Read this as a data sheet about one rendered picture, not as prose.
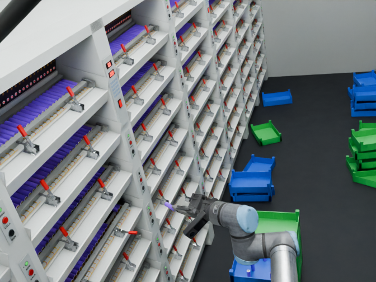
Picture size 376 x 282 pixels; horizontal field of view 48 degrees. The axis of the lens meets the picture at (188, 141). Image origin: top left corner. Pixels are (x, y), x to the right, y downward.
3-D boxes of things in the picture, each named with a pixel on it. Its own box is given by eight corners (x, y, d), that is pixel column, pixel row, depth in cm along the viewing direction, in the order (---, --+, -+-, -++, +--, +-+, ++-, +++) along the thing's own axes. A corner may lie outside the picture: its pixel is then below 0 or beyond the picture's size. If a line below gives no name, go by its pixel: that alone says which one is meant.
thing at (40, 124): (107, 100, 161) (109, 67, 153) (6, 200, 112) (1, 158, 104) (59, 86, 164) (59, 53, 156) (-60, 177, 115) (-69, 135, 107)
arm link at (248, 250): (265, 266, 151) (260, 235, 148) (233, 268, 154) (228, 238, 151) (266, 252, 160) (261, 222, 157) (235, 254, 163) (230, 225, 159)
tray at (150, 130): (181, 107, 236) (184, 84, 228) (140, 168, 187) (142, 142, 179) (146, 97, 239) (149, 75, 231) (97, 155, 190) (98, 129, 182)
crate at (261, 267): (295, 259, 219) (295, 247, 215) (292, 290, 203) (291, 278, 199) (238, 254, 229) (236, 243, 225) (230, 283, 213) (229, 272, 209)
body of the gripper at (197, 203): (201, 200, 173) (225, 204, 165) (193, 220, 170) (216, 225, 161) (191, 192, 168) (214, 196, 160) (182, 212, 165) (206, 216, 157)
